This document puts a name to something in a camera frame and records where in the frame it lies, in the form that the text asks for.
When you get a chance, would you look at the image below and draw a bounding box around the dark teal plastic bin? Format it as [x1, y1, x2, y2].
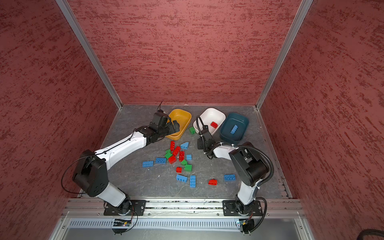
[220, 113, 249, 144]

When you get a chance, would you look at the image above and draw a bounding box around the green lego square lower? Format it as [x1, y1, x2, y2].
[184, 164, 192, 172]

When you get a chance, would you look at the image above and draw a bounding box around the yellow plastic bin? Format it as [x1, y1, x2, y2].
[167, 109, 192, 141]

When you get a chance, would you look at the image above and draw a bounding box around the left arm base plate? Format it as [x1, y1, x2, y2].
[104, 200, 147, 217]

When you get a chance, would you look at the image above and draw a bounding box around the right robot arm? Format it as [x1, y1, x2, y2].
[198, 126, 275, 216]

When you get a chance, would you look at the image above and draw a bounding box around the white plastic bin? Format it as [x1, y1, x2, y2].
[200, 108, 226, 136]

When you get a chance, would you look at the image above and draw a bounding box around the right aluminium corner post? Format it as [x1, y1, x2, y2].
[256, 0, 313, 111]

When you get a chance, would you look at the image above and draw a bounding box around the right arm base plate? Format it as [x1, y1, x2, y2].
[222, 200, 263, 217]

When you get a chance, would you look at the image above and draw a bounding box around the red lego diagonal centre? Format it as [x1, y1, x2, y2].
[173, 146, 181, 157]

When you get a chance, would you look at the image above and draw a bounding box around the aluminium corner post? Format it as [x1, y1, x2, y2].
[256, 0, 313, 111]
[56, 0, 124, 111]

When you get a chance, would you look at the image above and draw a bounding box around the red lego centre right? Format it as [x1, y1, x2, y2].
[179, 151, 185, 162]

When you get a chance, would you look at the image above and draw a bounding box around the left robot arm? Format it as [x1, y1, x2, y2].
[72, 110, 180, 216]

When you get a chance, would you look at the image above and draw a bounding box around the aluminium front rail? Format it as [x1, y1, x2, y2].
[61, 197, 306, 219]

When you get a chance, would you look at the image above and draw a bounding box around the blue sloped lego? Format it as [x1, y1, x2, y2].
[180, 142, 189, 150]

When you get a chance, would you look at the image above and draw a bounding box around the red lego top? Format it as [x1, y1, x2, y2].
[170, 141, 176, 152]

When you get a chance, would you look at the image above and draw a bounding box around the red lego pile bottom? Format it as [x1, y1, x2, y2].
[168, 156, 177, 165]

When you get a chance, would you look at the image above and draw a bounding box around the red sloped lego front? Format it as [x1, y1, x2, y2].
[208, 179, 218, 186]

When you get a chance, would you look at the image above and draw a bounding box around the left aluminium corner post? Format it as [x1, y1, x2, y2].
[56, 0, 124, 111]

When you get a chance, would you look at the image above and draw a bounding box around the green lego pile left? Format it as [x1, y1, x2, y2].
[165, 149, 173, 159]

